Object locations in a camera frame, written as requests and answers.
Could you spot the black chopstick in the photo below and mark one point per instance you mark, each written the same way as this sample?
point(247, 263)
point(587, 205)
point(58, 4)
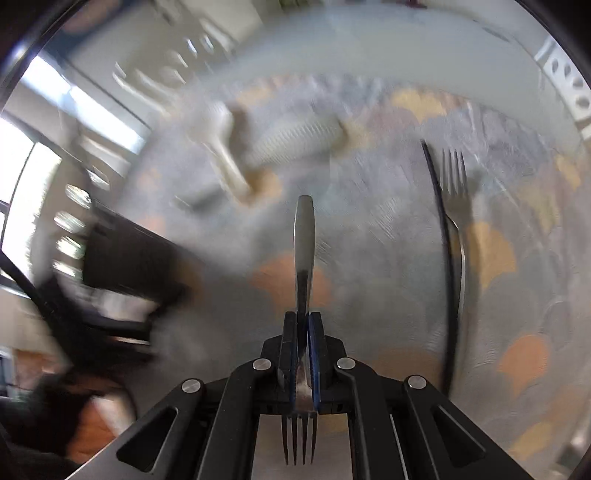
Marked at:
point(445, 240)

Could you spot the silver fork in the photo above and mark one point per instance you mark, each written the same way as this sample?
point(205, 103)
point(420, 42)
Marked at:
point(304, 240)
point(455, 177)

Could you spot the white cutout chair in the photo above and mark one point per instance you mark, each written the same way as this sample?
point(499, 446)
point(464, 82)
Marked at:
point(171, 69)
point(76, 207)
point(568, 83)

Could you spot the black framed window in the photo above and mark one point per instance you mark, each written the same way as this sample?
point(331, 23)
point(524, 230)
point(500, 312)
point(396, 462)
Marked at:
point(23, 194)

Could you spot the white smooth rice spoon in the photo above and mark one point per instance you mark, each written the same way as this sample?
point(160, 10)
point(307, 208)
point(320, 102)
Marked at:
point(226, 157)

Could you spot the white textured rice paddle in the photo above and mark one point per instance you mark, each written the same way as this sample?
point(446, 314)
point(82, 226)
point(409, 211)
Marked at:
point(295, 138)

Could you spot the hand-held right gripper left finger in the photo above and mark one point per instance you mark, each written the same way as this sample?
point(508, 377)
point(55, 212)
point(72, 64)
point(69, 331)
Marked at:
point(292, 364)

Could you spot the person's left forearm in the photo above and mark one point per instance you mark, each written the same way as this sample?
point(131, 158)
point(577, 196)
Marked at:
point(37, 429)

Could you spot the black perforated utensil holder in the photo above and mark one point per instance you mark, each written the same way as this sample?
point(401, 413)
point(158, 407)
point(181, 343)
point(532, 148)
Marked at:
point(134, 258)

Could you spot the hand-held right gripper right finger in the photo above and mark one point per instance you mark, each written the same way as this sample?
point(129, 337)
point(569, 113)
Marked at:
point(316, 364)

